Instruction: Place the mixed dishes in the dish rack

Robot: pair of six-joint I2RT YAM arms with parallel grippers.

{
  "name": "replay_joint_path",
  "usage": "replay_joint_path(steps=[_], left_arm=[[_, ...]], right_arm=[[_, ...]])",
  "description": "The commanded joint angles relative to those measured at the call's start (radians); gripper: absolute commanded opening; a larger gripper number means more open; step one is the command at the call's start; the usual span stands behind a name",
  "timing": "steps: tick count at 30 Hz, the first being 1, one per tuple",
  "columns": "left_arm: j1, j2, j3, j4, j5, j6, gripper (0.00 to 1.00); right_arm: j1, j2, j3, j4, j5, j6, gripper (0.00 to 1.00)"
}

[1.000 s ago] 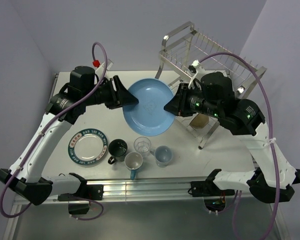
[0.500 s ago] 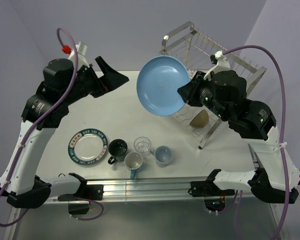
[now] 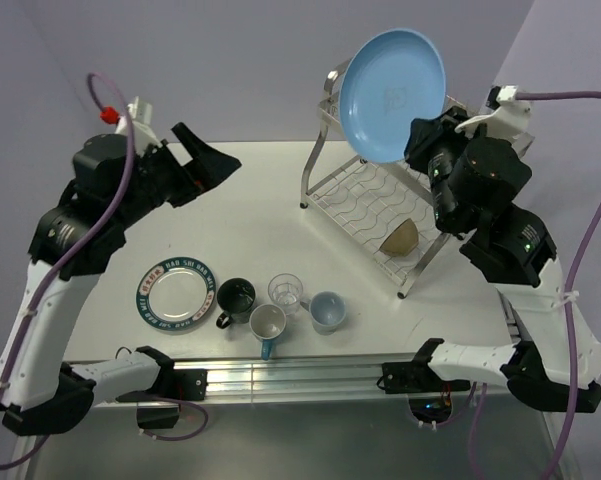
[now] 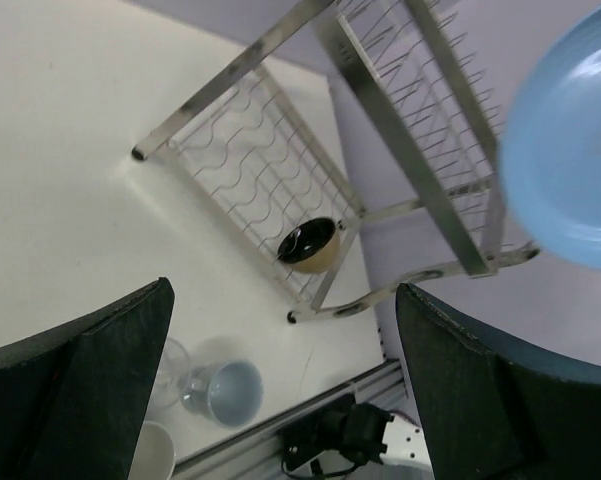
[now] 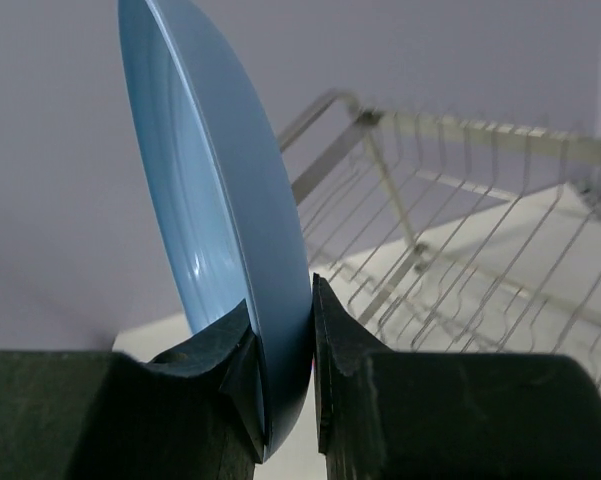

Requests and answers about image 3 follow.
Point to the black mug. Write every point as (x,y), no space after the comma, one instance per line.
(236,298)

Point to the teal mug white inside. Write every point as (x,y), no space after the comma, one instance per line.
(267,323)

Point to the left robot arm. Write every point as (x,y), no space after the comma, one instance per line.
(114,186)

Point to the clear plastic glass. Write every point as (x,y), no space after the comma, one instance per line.
(286,291)

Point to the stainless steel dish rack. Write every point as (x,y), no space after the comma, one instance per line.
(369,200)

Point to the white plate green rim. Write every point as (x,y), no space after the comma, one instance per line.
(175,294)

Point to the aluminium mounting rail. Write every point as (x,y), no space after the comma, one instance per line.
(280,380)

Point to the grey blue plastic cup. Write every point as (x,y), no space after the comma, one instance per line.
(328,311)

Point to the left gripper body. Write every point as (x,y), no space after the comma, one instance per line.
(159,173)

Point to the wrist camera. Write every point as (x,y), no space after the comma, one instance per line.
(140,115)
(508,117)

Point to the blue plastic plate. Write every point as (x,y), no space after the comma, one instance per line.
(396,77)

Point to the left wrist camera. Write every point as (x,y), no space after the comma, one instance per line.
(140,115)

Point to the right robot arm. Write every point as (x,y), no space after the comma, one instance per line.
(473,184)

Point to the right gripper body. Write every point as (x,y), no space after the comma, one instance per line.
(454,136)

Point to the black bowl tan outside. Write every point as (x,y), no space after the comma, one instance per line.
(402,241)

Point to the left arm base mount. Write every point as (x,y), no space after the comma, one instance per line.
(180,400)

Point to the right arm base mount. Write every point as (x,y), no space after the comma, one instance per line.
(433,403)

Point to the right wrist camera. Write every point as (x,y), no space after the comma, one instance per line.
(508,117)

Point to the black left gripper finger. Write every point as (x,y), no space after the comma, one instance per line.
(197,149)
(210,167)

